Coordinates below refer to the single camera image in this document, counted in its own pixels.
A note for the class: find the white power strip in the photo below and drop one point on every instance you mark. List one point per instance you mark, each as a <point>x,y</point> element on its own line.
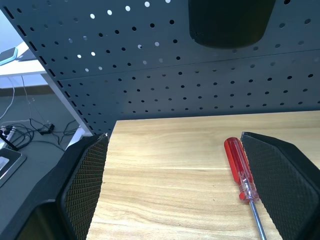
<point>6,133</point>

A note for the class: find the black cup holder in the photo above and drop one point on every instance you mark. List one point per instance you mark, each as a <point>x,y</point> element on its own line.
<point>228,22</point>

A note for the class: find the teal cased phone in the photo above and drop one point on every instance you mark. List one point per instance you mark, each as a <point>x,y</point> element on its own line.
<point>8,55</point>

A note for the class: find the white table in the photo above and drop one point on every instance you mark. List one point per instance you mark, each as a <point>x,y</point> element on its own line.
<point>32,67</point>

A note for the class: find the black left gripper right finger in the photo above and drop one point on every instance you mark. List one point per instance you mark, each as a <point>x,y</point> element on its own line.
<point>280,180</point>

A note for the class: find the silver monitor base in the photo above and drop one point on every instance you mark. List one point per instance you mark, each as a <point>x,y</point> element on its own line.
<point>7,162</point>

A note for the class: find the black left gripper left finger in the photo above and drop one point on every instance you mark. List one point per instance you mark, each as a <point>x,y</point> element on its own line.
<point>82,180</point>

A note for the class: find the dark grey pegboard panel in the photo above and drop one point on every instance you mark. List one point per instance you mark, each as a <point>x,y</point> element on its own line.
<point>160,75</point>

